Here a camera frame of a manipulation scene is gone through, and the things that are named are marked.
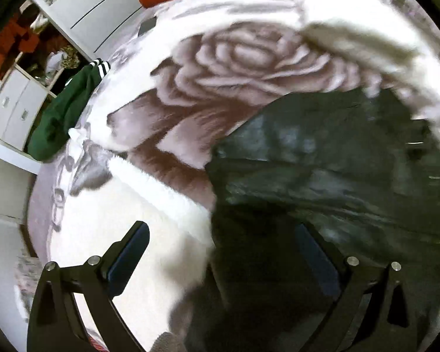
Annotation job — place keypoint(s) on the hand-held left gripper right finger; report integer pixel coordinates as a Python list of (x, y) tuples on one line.
[(317, 255)]

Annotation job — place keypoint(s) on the hanging red clothes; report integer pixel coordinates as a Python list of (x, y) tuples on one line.
[(18, 40)]

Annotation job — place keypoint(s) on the green garment with white stripes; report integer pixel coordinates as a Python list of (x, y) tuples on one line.
[(64, 112)]

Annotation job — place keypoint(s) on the white wardrobe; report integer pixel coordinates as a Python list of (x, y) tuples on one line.
[(88, 7)]

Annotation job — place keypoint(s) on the black jacket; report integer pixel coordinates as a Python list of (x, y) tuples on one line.
[(315, 190)]

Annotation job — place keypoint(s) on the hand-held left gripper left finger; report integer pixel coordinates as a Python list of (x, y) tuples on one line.
[(126, 260)]

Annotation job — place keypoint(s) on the rose print blanket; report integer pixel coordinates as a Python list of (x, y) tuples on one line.
[(220, 91)]

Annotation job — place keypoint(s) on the white drawer cabinet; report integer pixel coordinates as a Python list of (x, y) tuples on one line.
[(14, 106)]

